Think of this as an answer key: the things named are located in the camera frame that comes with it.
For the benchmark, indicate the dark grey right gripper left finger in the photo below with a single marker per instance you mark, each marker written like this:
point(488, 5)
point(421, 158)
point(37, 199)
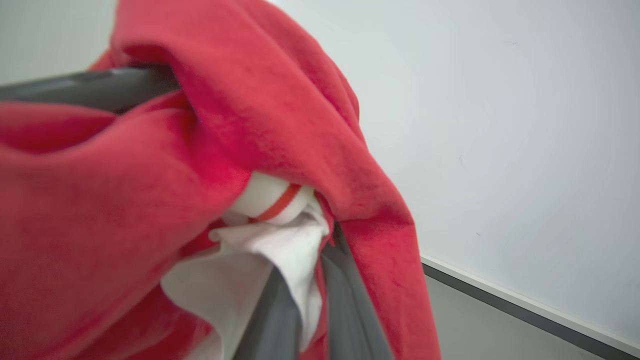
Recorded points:
point(275, 325)

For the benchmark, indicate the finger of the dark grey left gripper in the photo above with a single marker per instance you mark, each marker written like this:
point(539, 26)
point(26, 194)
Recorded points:
point(90, 90)

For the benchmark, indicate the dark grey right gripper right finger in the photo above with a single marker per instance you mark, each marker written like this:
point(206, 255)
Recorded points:
point(350, 310)

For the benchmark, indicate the white garment with red stripe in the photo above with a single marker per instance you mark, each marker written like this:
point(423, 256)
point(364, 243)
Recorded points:
point(235, 280)

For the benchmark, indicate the red fleece garment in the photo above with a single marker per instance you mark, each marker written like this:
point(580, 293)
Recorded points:
point(125, 200)

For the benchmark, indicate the white and grey baseboard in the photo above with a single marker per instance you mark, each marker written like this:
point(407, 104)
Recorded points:
point(530, 305)

